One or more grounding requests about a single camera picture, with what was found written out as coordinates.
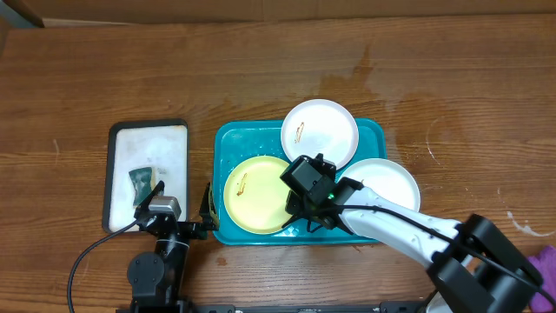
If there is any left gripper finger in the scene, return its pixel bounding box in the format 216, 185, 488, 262
199, 183, 218, 230
134, 181, 165, 218

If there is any green and yellow sponge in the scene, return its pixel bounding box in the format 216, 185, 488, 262
129, 167, 156, 207

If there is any yellow-green round plate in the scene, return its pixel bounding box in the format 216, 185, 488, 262
223, 156, 291, 235

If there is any white plate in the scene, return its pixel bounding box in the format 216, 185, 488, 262
281, 99, 359, 169
340, 158, 420, 212

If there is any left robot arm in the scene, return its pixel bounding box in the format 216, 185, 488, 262
127, 182, 220, 312

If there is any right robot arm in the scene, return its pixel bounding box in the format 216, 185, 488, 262
281, 174, 555, 312

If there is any black tray with white liner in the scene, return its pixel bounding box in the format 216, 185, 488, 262
102, 118, 189, 233

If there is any teal plastic serving tray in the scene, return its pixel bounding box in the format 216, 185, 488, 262
212, 120, 376, 245

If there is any purple cloth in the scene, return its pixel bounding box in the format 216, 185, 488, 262
527, 246, 556, 313

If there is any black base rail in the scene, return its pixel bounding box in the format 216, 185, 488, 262
116, 301, 424, 313

